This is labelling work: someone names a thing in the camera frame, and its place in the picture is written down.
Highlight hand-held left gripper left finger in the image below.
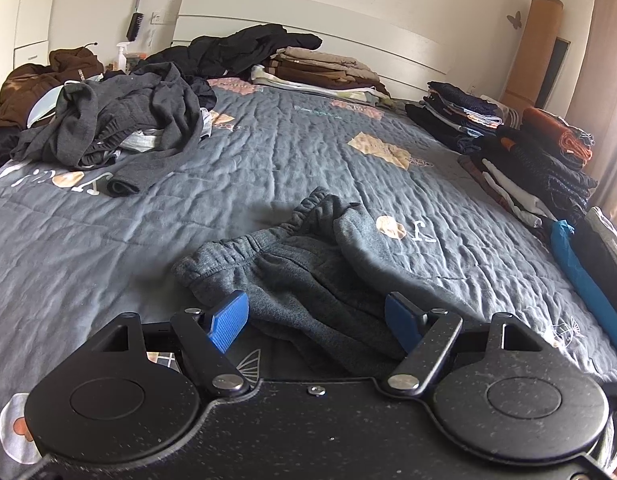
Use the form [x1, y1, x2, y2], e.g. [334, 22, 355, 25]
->
[91, 290, 250, 397]

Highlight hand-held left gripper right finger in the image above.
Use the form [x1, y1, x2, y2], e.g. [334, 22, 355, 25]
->
[383, 291, 542, 397]

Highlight brown hoodie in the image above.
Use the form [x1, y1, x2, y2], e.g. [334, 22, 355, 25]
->
[0, 47, 105, 128]

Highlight orange folded cloth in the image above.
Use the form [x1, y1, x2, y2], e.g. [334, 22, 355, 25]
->
[521, 107, 594, 168]

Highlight black hairbrush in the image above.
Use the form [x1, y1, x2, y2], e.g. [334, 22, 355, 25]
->
[126, 0, 145, 41]

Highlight beige curtain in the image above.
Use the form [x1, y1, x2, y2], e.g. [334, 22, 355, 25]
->
[563, 0, 617, 216]

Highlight pile of dark grey clothes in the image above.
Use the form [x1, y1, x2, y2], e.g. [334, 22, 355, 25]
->
[11, 62, 218, 198]

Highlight light blue cloth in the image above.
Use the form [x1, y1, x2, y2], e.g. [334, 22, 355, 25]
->
[27, 86, 64, 128]

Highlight stack of black white clothes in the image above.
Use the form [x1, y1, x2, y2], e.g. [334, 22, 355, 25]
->
[459, 125, 598, 228]

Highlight blue folded cloth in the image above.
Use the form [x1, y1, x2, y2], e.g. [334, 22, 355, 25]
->
[549, 219, 617, 356]

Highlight stack of navy folded clothes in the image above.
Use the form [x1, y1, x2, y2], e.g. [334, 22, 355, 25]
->
[406, 81, 504, 155]

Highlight white headboard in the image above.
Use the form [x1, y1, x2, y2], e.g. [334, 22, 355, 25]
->
[171, 0, 452, 98]

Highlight grey sweatpants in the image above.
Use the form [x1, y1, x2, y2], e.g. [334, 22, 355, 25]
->
[171, 186, 482, 378]

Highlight grey quilted bed cover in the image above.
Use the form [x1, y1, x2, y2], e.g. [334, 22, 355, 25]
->
[0, 77, 617, 480]

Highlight stack of beige brown clothes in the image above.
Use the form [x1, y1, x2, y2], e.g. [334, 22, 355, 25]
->
[251, 46, 392, 106]

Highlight white wardrobe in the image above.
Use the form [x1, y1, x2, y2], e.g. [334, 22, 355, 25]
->
[11, 0, 64, 68]

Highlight black jacket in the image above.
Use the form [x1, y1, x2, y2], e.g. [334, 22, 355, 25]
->
[133, 24, 323, 83]

